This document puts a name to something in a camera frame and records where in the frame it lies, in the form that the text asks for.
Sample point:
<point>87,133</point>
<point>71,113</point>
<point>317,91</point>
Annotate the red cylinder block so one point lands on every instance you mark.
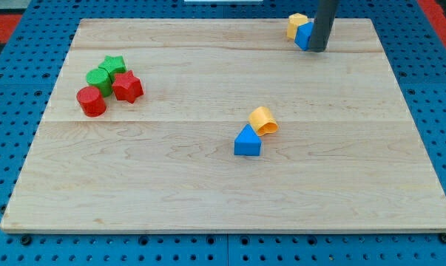
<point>91,101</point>

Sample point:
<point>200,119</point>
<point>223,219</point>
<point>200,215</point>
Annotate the green cylinder block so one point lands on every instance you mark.
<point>100,78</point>

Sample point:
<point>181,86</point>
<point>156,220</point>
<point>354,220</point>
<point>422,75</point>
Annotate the blue cube block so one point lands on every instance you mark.
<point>303,35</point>

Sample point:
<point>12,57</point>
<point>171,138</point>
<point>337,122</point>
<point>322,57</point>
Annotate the yellow hexagon block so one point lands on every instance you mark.
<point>294,21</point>

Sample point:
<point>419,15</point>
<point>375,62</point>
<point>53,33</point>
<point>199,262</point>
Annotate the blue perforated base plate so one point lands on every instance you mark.
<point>29,65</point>

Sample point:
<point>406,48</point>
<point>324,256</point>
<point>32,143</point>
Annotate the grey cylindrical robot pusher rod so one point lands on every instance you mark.
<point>323,23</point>

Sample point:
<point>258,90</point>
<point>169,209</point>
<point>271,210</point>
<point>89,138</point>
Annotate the green star block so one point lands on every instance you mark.
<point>113,65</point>

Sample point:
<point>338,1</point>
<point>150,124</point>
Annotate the blue triangle block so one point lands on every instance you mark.
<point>247,143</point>

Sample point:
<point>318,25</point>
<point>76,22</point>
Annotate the red star block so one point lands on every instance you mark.
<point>127,86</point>

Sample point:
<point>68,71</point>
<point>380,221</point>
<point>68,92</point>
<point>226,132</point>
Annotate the light wooden board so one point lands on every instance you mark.
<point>347,157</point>

